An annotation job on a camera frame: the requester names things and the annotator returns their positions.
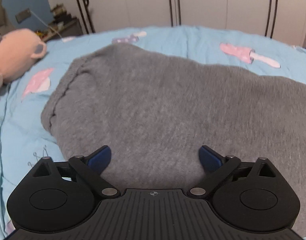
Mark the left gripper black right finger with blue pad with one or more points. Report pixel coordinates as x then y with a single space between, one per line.
210 160

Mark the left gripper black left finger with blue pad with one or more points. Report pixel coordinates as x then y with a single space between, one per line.
99 160

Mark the grey knit pants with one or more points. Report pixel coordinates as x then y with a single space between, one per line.
155 112

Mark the light blue mushroom bedsheet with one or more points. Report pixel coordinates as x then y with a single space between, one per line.
23 140

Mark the pink plush toy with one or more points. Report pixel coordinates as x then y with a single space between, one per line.
19 51

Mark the cluttered bedside table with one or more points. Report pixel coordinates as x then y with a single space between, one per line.
63 26

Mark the white wardrobe with black stripes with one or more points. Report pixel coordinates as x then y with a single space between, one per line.
282 20

